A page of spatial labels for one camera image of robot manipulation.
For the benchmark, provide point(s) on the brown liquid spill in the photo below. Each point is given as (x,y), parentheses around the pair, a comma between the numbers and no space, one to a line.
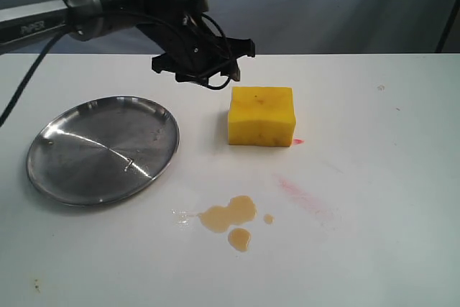
(229,219)

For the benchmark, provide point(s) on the round steel plate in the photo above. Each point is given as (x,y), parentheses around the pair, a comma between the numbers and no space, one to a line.
(103,151)

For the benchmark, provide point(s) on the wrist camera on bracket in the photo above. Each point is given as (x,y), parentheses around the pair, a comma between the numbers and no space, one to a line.
(194,7)

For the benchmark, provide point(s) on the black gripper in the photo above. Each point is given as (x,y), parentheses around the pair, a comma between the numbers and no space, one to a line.
(194,54)

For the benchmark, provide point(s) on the white backdrop cloth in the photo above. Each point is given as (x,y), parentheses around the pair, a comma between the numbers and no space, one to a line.
(334,26)

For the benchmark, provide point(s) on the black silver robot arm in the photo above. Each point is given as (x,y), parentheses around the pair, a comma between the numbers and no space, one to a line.
(24,22)

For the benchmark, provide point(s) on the yellow sponge block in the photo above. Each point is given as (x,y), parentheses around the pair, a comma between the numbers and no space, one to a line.
(261,116)

